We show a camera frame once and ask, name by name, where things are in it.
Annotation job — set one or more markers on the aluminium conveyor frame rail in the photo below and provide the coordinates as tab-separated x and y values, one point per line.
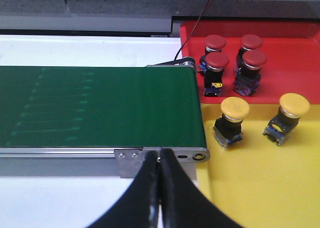
184	154

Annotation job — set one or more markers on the yellow mushroom push button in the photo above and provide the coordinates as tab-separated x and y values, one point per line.
292	107
227	129

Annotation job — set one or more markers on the red mushroom push button top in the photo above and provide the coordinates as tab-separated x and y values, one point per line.
247	77

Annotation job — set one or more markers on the yellow plastic tray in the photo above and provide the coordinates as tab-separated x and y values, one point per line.
259	183

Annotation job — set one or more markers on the grey stone counter slab right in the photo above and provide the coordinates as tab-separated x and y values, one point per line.
301	9

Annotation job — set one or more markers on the grey stone counter slab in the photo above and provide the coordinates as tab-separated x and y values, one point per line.
301	9
37	8

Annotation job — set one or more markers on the conveyor end roller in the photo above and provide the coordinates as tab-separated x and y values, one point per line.
187	61

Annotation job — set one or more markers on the red plastic tray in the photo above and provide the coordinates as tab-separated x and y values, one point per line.
292	49

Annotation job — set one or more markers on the red mushroom push button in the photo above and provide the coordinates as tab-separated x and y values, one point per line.
214	43
248	42
247	77
212	66

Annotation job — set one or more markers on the steel conveyor mounting bracket right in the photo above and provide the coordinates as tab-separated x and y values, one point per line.
129	161

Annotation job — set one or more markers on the green conveyor belt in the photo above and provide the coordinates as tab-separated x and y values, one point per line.
99	106

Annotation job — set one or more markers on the grey stone counter slab left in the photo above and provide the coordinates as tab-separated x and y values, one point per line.
37	8

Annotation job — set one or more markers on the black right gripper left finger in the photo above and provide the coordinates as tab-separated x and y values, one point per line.
139	205

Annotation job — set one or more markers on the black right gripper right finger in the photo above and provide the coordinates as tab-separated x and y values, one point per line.
183	205

